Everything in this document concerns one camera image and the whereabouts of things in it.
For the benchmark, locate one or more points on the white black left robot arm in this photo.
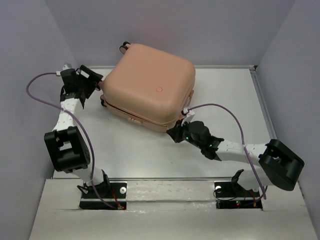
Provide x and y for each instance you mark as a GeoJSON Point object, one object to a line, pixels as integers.
{"type": "Point", "coordinates": [69, 149]}

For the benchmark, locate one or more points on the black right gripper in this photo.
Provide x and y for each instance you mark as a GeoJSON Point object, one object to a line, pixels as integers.
{"type": "Point", "coordinates": [175, 132]}

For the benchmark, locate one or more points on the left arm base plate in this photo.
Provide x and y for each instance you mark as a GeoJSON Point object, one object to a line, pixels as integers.
{"type": "Point", "coordinates": [115, 197]}

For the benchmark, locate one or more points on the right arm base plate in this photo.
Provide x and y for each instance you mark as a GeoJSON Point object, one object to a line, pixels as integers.
{"type": "Point", "coordinates": [229, 195]}

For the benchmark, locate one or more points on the pink hard-shell suitcase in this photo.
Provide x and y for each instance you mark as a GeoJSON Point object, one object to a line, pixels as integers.
{"type": "Point", "coordinates": [149, 87]}

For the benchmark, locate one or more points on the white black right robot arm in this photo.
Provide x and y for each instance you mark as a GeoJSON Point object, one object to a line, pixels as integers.
{"type": "Point", "coordinates": [271, 164]}

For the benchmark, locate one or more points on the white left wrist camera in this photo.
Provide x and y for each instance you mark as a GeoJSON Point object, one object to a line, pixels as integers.
{"type": "Point", "coordinates": [67, 67]}

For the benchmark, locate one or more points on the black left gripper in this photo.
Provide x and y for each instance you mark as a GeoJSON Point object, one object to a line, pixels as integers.
{"type": "Point", "coordinates": [93, 80]}

